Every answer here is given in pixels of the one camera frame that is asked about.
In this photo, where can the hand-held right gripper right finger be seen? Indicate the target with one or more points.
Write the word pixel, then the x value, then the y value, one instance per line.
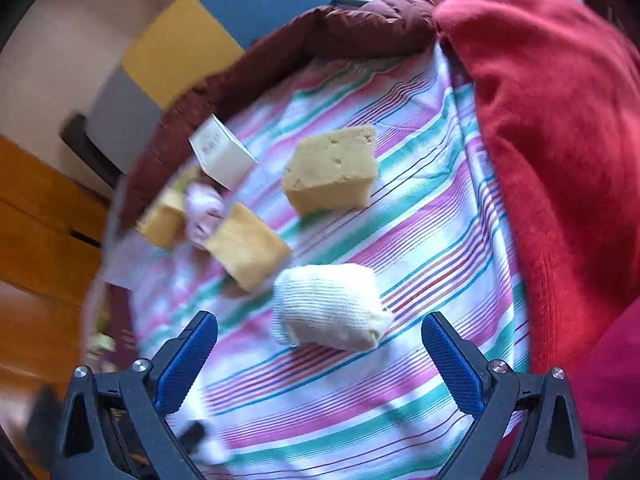
pixel 452 360

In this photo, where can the striped bed sheet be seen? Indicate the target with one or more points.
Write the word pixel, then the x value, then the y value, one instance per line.
pixel 400 260

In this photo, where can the magenta garment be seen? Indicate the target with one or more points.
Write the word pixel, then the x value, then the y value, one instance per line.
pixel 605 400

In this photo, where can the red fleece cloth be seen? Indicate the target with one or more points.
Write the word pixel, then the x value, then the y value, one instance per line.
pixel 565 135

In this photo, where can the maroon padded jacket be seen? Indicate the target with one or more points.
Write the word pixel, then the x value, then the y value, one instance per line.
pixel 310 40

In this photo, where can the wooden wardrobe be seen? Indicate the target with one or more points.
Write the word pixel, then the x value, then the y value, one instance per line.
pixel 35 220

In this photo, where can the grey yellow blue chair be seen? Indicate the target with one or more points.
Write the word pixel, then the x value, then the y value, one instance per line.
pixel 200 40

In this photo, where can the thick yellow sponge block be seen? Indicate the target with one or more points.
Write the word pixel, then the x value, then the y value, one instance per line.
pixel 330 170

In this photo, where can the pink knit glove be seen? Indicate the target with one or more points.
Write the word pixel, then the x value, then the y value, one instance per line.
pixel 202 210

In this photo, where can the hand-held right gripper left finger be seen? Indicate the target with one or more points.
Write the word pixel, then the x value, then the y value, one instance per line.
pixel 185 360

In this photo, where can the white cardboard box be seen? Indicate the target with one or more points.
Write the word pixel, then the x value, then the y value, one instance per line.
pixel 220 152

